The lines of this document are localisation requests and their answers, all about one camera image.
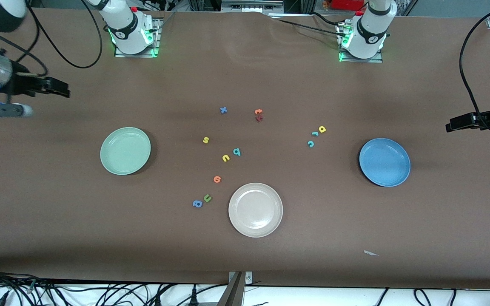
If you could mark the blue letter a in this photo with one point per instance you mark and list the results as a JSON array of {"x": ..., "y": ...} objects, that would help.
[{"x": 200, "y": 203}]

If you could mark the beige plate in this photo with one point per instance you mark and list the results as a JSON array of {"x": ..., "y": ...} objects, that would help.
[{"x": 255, "y": 210}]

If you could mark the red box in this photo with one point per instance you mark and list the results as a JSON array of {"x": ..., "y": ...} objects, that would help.
[{"x": 345, "y": 4}]

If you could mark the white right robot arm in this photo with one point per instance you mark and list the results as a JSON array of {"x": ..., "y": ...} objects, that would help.
[{"x": 126, "y": 29}]

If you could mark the teal letter b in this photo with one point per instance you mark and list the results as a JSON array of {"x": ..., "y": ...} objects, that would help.
[{"x": 235, "y": 153}]

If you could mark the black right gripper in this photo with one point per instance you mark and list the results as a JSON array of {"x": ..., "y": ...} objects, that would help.
[{"x": 18, "y": 84}]

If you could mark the green plate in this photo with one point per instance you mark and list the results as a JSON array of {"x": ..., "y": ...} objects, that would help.
[{"x": 125, "y": 151}]

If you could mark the grey metal bracket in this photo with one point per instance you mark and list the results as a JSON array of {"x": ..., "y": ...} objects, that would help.
[{"x": 234, "y": 293}]

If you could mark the blue plate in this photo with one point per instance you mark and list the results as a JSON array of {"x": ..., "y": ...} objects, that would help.
[{"x": 384, "y": 162}]

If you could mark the white paper scrap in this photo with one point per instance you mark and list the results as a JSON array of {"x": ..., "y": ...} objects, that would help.
[{"x": 369, "y": 253}]

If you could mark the grey power strip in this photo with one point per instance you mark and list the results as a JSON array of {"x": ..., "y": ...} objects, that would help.
[{"x": 251, "y": 5}]

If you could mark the green letter u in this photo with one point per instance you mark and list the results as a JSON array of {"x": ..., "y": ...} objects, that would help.
[{"x": 208, "y": 200}]

